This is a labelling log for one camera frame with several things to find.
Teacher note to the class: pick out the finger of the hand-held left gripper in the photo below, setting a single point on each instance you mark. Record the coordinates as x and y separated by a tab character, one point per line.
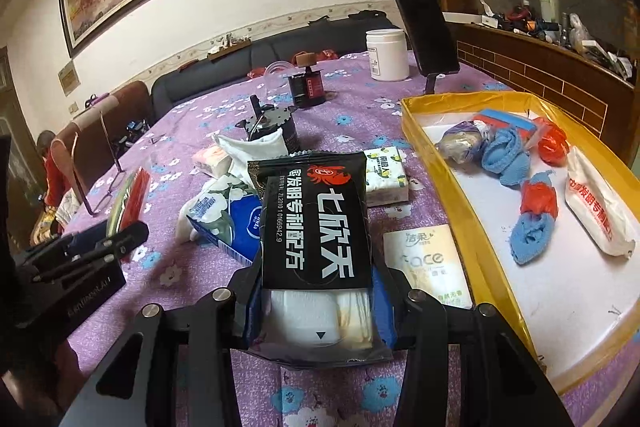
122	237
75	244

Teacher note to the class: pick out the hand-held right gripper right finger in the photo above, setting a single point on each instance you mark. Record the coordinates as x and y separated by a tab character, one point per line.
384	309

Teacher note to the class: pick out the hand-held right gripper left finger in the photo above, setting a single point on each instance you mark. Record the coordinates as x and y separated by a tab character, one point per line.
235	302

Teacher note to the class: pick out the clear packet with red strip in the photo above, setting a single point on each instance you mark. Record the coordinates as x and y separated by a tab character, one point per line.
132	202

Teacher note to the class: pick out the pale yellow tissue pack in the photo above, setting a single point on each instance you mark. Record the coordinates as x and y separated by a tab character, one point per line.
430	267

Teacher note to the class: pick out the blue floral tissue pack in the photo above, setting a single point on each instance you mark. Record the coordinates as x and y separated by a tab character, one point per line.
225	212

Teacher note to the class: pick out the black pad packet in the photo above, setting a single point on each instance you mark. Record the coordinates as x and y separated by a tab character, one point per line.
320	217

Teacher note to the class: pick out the green printed tissue pack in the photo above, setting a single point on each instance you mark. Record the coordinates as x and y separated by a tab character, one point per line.
385	174

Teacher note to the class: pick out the white cloth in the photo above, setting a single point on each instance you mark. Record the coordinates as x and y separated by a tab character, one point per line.
250	152

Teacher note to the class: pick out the blue knit sock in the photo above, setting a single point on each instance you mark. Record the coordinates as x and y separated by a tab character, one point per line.
532	239
505	157

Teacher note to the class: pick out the yellow shallow tray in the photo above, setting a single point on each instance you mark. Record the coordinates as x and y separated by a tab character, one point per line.
565	307

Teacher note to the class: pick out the grey bundle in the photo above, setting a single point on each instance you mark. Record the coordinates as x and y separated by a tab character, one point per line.
462	142

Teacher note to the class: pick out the orange plastic bag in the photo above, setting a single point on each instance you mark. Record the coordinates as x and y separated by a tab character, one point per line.
552	147
537	199

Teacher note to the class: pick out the blue and red packet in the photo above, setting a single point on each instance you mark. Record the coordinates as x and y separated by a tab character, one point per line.
505	122

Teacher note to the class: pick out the white soft packet red print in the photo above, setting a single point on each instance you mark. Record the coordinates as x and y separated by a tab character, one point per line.
597	212

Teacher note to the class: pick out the person's left forearm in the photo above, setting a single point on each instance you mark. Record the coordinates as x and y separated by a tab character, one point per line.
45	382

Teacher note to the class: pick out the brown upholstered chair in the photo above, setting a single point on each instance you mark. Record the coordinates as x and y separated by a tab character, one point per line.
131	107
82	157

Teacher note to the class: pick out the pile of dark small parts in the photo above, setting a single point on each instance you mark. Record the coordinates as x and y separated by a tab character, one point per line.
132	129

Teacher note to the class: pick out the small pink tissue pack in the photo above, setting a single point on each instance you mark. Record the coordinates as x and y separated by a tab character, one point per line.
210	159

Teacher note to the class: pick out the wooden door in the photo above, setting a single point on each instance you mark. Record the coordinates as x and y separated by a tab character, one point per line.
12	132

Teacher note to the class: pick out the black sofa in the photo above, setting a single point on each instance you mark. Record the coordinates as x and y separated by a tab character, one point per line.
210	82

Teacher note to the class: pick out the black cylindrical motor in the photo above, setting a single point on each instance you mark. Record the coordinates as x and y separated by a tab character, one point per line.
270	119

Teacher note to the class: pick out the red plastic bag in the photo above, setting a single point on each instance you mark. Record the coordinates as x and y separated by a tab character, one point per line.
256	73
327	55

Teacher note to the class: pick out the small wooden ornament stand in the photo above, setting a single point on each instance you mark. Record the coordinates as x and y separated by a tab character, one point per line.
230	48

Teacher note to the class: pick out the clear plastic cup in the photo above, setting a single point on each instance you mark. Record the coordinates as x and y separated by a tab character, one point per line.
277	68

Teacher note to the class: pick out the black phone stand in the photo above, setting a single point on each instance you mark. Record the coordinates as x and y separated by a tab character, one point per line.
434	83

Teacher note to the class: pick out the white plastic jar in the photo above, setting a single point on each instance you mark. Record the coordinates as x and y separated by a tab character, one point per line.
387	54

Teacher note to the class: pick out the black smartphone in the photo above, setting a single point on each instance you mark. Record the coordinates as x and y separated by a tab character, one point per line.
425	27

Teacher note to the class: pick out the wooden brick pattern cabinet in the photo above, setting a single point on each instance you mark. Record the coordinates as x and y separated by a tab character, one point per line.
550	72

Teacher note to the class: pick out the black cloth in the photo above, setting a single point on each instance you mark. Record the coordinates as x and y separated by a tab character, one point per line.
367	15

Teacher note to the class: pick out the clutter of tools and bottles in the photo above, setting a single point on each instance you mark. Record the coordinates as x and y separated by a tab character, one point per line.
565	24

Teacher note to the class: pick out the small thin metal frame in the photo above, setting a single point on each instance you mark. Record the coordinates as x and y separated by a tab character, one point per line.
155	140

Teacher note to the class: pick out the small wall plaque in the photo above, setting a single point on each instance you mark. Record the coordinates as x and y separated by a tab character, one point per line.
68	79

